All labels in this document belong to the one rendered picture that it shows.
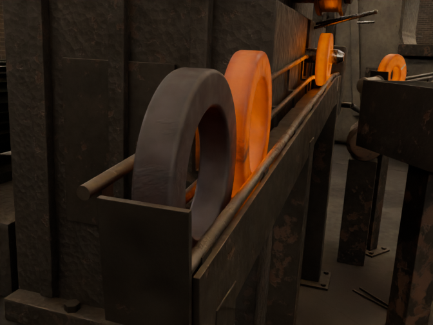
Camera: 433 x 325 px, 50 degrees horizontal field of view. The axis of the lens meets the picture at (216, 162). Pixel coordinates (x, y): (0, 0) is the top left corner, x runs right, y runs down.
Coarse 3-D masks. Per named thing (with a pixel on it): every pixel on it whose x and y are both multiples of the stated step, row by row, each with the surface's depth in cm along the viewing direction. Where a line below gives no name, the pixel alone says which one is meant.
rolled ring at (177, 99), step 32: (160, 96) 36; (192, 96) 35; (224, 96) 43; (160, 128) 34; (192, 128) 36; (224, 128) 46; (160, 160) 33; (224, 160) 48; (160, 192) 33; (224, 192) 48; (192, 224) 45
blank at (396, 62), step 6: (390, 54) 174; (396, 54) 173; (384, 60) 172; (390, 60) 171; (396, 60) 173; (402, 60) 176; (384, 66) 170; (390, 66) 172; (396, 66) 175; (402, 66) 177; (390, 72) 172; (396, 72) 178; (402, 72) 178; (396, 78) 178; (402, 78) 178
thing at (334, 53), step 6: (306, 48) 141; (312, 48) 141; (306, 54) 140; (312, 54) 140; (330, 54) 138; (336, 54) 137; (342, 54) 138; (306, 60) 141; (312, 60) 140; (330, 60) 138; (336, 60) 138; (342, 60) 138
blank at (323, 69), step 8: (320, 40) 135; (328, 40) 134; (320, 48) 134; (328, 48) 133; (320, 56) 134; (328, 56) 135; (320, 64) 134; (328, 64) 137; (320, 72) 135; (328, 72) 140; (320, 80) 138
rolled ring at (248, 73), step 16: (240, 64) 52; (256, 64) 53; (240, 80) 51; (256, 80) 53; (240, 96) 50; (256, 96) 63; (240, 112) 50; (256, 112) 64; (240, 128) 50; (256, 128) 65; (240, 144) 50; (256, 144) 64; (240, 160) 51; (256, 160) 63; (240, 176) 52
